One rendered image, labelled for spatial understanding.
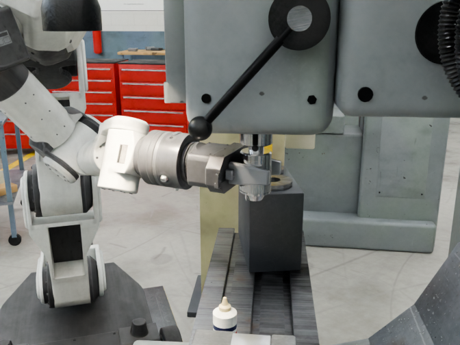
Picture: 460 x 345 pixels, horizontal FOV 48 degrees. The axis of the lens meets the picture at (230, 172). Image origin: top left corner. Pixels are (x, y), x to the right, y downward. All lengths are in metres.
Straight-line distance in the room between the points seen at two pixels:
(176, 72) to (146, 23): 9.28
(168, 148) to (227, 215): 1.88
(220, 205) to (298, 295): 1.57
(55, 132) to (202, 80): 0.48
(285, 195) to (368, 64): 0.56
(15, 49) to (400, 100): 0.66
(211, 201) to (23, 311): 1.17
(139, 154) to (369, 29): 0.39
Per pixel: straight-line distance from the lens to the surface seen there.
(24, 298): 1.89
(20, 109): 1.03
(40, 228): 1.47
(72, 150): 1.08
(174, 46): 0.74
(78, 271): 1.59
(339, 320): 2.77
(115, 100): 5.64
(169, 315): 2.01
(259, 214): 1.14
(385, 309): 2.91
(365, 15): 0.63
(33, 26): 1.04
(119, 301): 1.79
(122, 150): 0.84
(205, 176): 0.74
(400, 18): 0.64
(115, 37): 10.16
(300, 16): 0.61
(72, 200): 1.41
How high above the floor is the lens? 1.46
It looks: 17 degrees down
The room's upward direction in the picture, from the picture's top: straight up
